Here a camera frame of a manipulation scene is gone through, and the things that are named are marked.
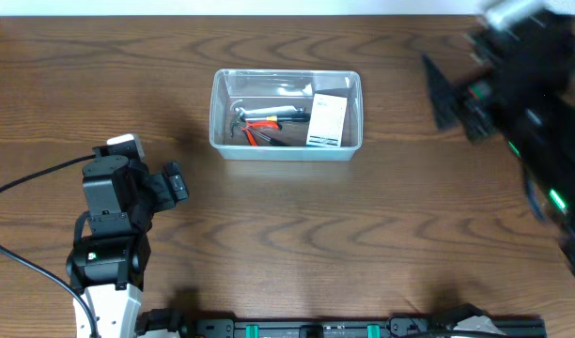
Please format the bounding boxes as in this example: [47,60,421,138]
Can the red handled pliers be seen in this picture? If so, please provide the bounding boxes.
[240,122,286,146]

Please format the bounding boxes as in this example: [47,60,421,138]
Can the small black orange hammer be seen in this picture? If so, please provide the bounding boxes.
[230,116,288,146]

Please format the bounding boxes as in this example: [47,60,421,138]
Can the clear plastic container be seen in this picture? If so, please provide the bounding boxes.
[210,69,364,161]

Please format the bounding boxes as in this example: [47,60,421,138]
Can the black yellow screwdriver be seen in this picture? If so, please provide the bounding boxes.
[241,114,310,123]

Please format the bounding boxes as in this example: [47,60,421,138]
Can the white blue cardboard box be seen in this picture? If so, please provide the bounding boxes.
[306,94,348,147]

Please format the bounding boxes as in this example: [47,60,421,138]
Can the silver wrench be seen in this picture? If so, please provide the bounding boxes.
[234,105,305,118]

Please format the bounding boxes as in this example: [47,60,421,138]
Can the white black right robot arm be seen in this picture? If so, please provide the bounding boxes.
[422,9,575,276]

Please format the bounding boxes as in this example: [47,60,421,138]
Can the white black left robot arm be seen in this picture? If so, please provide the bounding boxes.
[67,141,189,337]

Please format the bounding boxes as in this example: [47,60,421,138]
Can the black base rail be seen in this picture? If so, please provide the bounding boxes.
[135,304,548,338]

